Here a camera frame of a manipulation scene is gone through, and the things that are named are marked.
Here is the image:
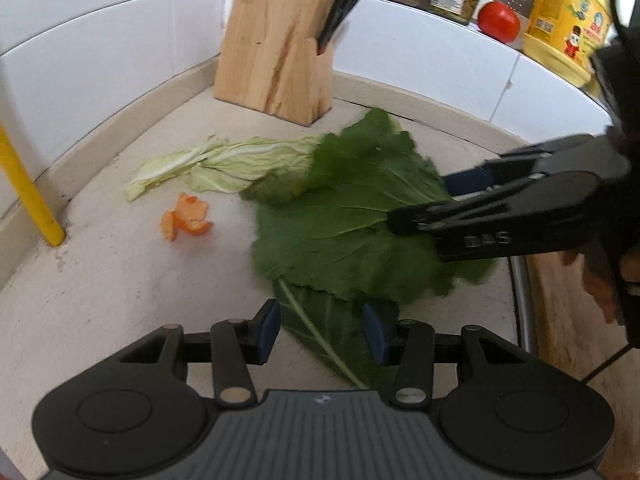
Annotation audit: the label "red tomato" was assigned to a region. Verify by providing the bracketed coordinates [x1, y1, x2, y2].
[477, 1, 522, 43]

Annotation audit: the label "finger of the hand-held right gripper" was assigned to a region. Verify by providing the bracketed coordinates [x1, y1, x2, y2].
[442, 132, 630, 198]
[387, 172, 599, 239]

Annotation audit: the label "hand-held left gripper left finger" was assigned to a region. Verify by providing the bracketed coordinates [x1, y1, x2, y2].
[117, 299, 282, 407]

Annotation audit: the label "orange peel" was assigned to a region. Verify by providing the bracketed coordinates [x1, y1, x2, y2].
[161, 192, 213, 242]

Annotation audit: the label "black scissors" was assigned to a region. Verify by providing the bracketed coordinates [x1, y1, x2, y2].
[316, 0, 368, 56]

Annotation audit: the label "small pale cabbage leaf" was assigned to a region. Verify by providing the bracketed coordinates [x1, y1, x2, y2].
[124, 136, 231, 202]

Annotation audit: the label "yellow pipe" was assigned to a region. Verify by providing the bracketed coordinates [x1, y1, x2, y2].
[0, 125, 67, 247]

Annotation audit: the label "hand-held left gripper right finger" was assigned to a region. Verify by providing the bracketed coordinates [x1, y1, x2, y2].
[362, 301, 521, 407]

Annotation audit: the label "dark green vegetable leaf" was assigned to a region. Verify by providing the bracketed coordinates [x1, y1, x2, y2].
[274, 280, 401, 391]
[240, 107, 501, 306]

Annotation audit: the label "large pale cabbage leaf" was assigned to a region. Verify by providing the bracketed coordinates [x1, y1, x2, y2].
[189, 135, 322, 196]

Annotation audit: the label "yellow detergent bottle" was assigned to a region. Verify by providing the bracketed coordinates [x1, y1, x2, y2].
[522, 0, 616, 88]

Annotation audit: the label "metal tray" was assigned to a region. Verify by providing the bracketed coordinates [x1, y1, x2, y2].
[507, 257, 540, 356]

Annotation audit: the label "person's right hand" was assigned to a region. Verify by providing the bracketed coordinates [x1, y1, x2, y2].
[560, 247, 621, 326]

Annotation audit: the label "wooden knife block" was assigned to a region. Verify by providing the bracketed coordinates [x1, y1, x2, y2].
[212, 0, 351, 127]

